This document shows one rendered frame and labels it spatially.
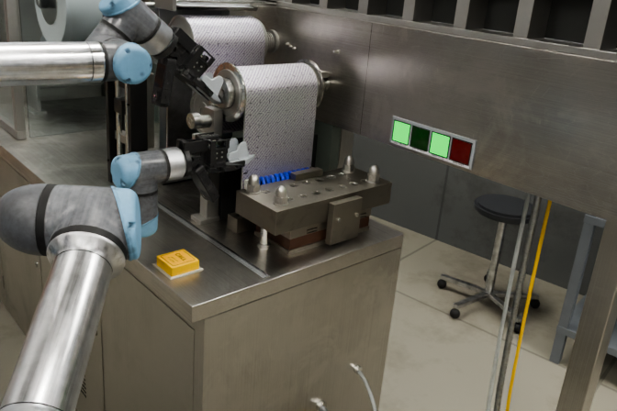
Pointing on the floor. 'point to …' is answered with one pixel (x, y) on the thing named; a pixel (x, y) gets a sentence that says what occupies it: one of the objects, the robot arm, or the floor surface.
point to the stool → (509, 214)
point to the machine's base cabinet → (225, 339)
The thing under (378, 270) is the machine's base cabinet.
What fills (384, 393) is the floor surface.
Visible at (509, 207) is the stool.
